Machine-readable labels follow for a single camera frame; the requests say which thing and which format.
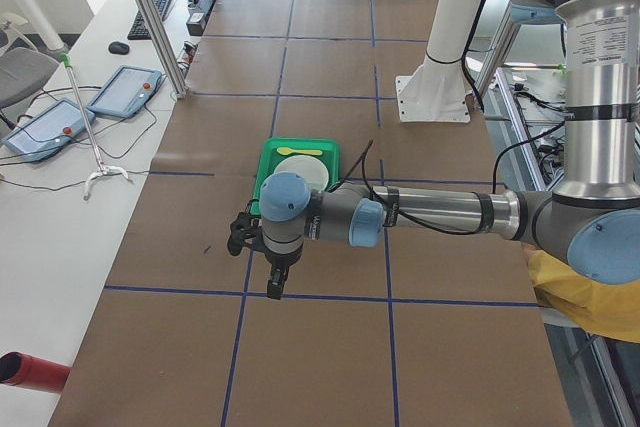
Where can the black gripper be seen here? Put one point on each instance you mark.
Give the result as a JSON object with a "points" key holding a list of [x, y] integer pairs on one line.
{"points": [[278, 261]]}

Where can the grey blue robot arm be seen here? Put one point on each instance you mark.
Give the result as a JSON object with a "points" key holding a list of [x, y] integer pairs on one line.
{"points": [[590, 220]]}

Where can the white round plate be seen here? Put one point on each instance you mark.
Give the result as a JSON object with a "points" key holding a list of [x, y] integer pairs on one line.
{"points": [[310, 168]]}

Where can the yellow plastic spoon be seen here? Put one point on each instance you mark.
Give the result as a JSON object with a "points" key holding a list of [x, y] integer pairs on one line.
{"points": [[287, 151]]}

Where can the green plastic tray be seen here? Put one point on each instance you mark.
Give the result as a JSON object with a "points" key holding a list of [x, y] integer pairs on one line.
{"points": [[270, 158]]}

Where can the blue teach pendant tablet far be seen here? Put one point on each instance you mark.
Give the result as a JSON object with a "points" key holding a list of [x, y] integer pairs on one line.
{"points": [[126, 92]]}

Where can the blue teach pendant tablet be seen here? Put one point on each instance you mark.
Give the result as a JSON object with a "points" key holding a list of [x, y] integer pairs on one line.
{"points": [[126, 92], [47, 133]]}

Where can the blue teach pendant tablet near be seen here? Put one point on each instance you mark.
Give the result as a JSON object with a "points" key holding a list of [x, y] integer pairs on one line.
{"points": [[47, 133]]}

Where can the red cylinder tube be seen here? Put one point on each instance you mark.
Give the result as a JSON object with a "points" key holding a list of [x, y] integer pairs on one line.
{"points": [[29, 372]]}

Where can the black computer mouse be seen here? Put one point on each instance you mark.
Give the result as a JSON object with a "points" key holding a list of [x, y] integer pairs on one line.
{"points": [[118, 48]]}

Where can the white reacher grabber tool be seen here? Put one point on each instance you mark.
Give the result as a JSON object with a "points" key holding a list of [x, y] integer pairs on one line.
{"points": [[103, 170]]}

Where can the grey office chair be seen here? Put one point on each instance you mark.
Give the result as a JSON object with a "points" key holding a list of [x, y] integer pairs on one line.
{"points": [[24, 70]]}

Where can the yellow cloth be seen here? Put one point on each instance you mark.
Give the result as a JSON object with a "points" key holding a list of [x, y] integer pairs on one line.
{"points": [[611, 311]]}

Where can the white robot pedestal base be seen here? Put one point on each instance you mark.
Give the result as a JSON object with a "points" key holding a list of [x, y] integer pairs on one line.
{"points": [[436, 92]]}

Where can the aluminium frame post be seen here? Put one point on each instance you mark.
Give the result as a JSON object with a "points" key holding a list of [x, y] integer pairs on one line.
{"points": [[163, 46]]}

